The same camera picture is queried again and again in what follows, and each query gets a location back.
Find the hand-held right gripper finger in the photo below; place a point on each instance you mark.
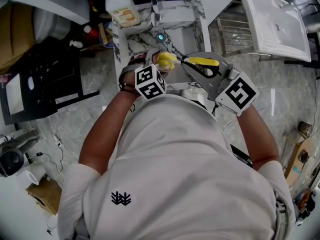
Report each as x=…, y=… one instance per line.
x=205, y=75
x=186, y=59

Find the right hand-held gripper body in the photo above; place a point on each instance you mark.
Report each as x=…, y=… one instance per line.
x=237, y=91

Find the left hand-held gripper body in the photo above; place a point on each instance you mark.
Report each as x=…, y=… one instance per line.
x=150, y=84

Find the yellow sponge brush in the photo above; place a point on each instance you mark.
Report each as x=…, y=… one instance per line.
x=167, y=60

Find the person's right forearm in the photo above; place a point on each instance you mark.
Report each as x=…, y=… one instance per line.
x=257, y=139

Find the person's left forearm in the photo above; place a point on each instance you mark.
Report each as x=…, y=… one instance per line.
x=105, y=134

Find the person's left hand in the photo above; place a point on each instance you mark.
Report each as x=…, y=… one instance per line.
x=130, y=80

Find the person's black trousers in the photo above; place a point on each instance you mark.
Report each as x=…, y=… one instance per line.
x=200, y=104

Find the marble sink cabinet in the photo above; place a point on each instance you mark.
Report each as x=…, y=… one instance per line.
x=140, y=42

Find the chrome faucet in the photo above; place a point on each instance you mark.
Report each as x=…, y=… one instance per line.
x=157, y=11

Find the blue plastic basin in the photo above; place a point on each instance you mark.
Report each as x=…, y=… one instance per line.
x=106, y=37

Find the white sink basin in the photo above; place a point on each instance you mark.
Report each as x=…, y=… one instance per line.
x=275, y=26

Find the red bottle white cap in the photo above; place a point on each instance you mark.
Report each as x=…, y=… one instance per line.
x=92, y=35

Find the glass jar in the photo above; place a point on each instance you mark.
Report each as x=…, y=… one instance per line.
x=305, y=129

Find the white pump soap bottle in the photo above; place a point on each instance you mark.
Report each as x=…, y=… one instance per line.
x=122, y=9

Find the small white bottle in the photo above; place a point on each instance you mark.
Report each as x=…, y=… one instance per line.
x=76, y=44

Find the low wooden table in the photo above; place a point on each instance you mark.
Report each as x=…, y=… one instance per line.
x=300, y=159

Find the black metal rack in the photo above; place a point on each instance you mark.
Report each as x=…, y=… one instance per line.
x=50, y=89

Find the black orange device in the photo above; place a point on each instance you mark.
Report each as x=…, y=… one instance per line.
x=306, y=206

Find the white panel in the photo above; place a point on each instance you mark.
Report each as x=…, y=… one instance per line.
x=14, y=94

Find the brown cardboard sheets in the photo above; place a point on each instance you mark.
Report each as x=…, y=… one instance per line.
x=15, y=36

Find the white cylindrical container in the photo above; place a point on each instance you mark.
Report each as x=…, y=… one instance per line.
x=31, y=176

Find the cardboard box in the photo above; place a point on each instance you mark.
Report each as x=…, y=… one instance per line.
x=45, y=196

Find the grey camera device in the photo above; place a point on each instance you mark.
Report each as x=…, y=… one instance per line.
x=12, y=156

